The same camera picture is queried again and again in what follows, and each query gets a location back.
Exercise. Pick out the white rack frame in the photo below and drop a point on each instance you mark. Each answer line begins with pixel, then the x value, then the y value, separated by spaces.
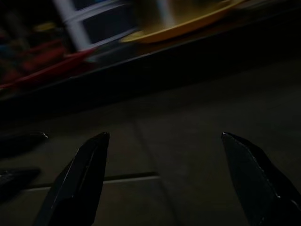
pixel 75 28

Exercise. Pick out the red plate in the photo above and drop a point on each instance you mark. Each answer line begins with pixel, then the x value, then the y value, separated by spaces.
pixel 58 62

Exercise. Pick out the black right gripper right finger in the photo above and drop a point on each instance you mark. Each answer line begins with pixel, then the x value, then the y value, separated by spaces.
pixel 256 186

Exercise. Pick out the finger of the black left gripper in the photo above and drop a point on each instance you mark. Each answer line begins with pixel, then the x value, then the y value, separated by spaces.
pixel 21 143
pixel 16 176

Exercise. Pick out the yellow round plate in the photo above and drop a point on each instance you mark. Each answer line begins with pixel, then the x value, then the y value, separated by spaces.
pixel 178 30

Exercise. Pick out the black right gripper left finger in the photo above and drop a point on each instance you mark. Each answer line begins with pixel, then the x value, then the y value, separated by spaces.
pixel 80 183

